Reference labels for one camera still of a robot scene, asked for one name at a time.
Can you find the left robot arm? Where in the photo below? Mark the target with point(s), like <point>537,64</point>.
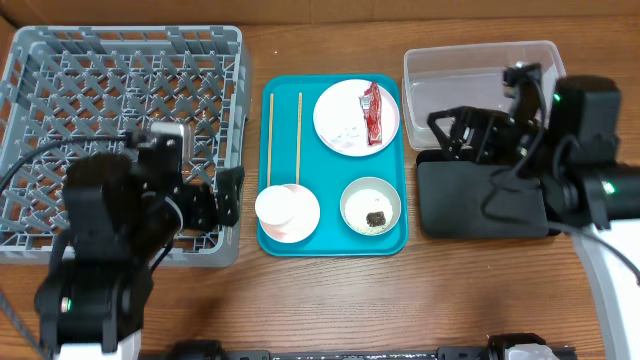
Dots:
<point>123,217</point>

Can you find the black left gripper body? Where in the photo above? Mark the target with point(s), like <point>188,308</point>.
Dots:
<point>191,208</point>

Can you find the teal serving tray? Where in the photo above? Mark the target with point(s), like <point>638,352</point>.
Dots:
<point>325,172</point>

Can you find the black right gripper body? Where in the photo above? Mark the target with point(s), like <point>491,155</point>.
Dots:
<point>480,134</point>

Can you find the white rice leftovers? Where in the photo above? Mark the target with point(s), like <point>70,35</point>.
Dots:
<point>363,202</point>

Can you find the clear plastic bin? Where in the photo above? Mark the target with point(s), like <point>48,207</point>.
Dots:
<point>439,78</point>

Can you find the white paper cup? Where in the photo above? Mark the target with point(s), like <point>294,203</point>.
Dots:
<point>275,205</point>

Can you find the large white plate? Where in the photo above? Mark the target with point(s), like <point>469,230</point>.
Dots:
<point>339,106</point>

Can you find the brown food chunk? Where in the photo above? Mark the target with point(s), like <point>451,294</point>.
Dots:
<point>376,219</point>

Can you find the pink bowl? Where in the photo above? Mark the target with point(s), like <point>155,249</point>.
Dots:
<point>305,219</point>

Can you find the grey green bowl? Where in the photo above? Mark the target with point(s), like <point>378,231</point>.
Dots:
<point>377,184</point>

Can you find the red sauce packet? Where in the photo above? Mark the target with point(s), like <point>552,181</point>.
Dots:
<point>371,103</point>

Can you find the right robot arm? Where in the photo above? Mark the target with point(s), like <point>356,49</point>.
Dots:
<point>545,167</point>

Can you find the black plastic tray bin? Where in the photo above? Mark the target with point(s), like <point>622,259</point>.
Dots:
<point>463,200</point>

